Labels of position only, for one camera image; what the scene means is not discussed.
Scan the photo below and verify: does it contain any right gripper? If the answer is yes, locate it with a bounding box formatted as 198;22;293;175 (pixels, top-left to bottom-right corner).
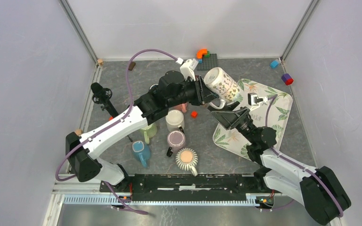
207;101;256;144

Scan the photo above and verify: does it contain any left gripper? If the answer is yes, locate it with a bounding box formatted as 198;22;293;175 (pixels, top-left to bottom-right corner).
167;75;219;108

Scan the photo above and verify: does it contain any white floral mug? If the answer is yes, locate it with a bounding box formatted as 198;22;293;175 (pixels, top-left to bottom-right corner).
204;67;240;109

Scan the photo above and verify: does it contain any white ribbed mug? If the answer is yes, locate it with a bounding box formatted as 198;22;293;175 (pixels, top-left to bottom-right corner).
175;148;198;177

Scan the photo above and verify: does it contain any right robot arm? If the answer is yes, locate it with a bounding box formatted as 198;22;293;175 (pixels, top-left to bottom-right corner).
209;104;352;226

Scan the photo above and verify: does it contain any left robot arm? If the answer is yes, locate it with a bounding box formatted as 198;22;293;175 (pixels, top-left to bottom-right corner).
65;71;218;192

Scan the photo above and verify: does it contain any pink mug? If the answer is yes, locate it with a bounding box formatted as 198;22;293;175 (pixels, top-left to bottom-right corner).
174;103;188;113

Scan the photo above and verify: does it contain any cream white mug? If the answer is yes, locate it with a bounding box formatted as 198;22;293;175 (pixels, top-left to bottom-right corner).
165;110;185;133

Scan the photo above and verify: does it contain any navy blue mug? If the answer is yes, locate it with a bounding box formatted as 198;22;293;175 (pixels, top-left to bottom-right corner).
148;84;161;95

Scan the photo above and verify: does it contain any mauve purple mug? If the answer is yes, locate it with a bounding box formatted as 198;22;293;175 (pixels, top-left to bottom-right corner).
166;130;186;157

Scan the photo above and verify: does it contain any light green mug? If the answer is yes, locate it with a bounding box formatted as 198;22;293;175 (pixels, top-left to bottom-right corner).
139;123;157;144

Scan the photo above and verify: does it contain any light blue mug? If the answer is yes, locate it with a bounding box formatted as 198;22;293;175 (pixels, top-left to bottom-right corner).
132;141;151;168

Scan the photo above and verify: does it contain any red cube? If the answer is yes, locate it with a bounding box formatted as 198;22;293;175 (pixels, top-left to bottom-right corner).
190;111;198;119

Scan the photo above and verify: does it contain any grey lego baseplate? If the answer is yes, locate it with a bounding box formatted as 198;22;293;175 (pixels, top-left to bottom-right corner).
196;54;218;71

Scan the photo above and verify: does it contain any green lego brick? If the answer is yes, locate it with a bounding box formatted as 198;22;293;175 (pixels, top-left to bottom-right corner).
203;51;210;58

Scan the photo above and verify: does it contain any floral leaf tray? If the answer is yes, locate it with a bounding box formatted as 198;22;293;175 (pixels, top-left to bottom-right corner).
212;79;293;159

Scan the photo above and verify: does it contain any orange curved lego piece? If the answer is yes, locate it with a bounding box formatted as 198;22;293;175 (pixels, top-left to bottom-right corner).
196;48;210;59

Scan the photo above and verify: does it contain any light blue block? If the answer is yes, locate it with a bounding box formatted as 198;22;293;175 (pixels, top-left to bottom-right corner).
270;59;281;69

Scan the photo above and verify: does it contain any purple and red block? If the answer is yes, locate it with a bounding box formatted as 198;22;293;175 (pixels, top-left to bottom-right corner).
281;73;294;86

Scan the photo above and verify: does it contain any brown block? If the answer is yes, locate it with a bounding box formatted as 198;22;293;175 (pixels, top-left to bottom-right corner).
128;61;136;71

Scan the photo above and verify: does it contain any corner wooden cube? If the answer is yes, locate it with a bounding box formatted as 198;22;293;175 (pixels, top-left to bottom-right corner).
97;59;104;66

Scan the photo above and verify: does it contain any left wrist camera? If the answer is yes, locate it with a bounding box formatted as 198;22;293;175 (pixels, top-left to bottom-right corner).
176;57;198;81

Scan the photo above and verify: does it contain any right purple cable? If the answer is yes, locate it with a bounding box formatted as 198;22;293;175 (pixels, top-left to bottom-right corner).
260;95;345;218

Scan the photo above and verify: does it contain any purple cable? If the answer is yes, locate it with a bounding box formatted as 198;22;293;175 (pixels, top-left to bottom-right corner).
260;95;345;218
55;48;181;216

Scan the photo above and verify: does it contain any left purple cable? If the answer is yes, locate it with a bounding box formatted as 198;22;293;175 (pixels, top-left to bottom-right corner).
55;48;181;216

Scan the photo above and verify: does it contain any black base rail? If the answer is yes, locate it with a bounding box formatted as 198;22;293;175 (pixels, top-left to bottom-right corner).
112;174;279;201

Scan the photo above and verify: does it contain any wooden cube by rail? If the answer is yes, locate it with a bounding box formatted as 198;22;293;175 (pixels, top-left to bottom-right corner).
74;129;83;136

